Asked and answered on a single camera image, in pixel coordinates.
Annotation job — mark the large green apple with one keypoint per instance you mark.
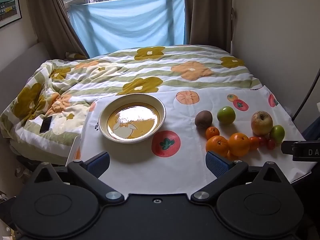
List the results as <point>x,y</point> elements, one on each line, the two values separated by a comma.
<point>226,115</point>

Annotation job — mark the floral striped blanket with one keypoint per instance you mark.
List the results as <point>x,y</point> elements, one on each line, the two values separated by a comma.
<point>150,72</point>

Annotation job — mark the light blue hanging cloth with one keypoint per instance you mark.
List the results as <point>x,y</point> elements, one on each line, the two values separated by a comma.
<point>130,22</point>

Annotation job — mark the black smartphone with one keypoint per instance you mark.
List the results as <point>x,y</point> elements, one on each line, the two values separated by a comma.
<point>46,124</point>

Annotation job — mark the framed wall picture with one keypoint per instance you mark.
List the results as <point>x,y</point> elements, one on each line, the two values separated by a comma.
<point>8,5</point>

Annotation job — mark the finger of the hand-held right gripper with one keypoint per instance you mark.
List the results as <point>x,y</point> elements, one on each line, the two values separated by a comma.
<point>287,146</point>

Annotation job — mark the yellow ceramic bowl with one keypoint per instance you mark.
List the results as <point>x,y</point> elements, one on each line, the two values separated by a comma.
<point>135,120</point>

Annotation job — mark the dark reddish orange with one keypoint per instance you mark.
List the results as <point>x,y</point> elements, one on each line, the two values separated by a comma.
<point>231,157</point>

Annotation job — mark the white fruit print cloth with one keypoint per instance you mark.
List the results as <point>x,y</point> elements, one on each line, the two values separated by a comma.
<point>185,105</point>

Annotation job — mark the grey headboard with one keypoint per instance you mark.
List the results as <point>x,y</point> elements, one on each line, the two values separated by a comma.
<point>20,62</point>

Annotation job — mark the small mandarin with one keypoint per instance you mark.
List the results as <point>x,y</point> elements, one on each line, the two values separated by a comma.
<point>212,133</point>

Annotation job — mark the brown kiwi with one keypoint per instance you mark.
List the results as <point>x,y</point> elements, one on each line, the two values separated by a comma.
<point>203,120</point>

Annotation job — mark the red cherry tomato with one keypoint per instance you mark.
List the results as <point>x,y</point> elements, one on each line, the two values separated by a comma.
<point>262,140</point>
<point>271,144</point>
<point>253,143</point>

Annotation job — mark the red yellow apple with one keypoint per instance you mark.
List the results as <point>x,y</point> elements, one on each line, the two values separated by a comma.
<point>262,123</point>

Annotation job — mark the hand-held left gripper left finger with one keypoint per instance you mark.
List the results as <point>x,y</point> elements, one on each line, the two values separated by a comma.
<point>100,160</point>

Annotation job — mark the brown curtain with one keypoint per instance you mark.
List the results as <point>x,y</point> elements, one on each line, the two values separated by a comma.
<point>52,17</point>
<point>210,12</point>

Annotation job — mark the small green apple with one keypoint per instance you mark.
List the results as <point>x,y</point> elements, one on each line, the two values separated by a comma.
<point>277,133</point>

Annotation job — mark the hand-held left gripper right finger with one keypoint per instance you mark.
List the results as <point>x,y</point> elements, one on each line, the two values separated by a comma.
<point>216,163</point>

